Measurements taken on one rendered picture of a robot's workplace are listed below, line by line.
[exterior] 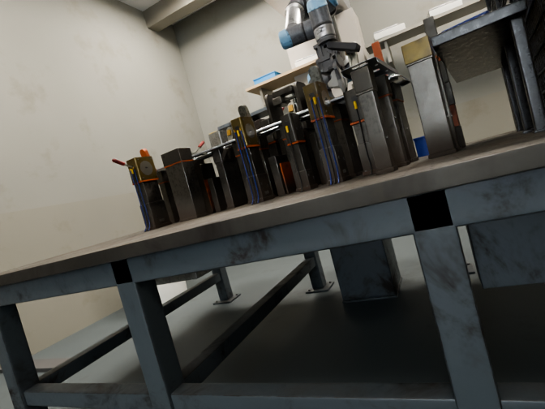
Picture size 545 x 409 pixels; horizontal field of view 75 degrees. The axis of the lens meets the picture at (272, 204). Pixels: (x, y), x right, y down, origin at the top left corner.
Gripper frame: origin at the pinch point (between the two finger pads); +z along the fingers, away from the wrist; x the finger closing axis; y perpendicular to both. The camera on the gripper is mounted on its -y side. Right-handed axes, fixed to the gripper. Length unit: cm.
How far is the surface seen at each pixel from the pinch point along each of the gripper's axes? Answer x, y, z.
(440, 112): 11.7, -29.5, 20.0
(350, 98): 18.5, -6.3, 7.3
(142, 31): -213, 302, -220
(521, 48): 17, -52, 11
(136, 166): 19, 102, -1
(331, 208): 67, -11, 36
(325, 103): 17.3, 2.7, 5.4
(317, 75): 12.9, 4.5, -5.5
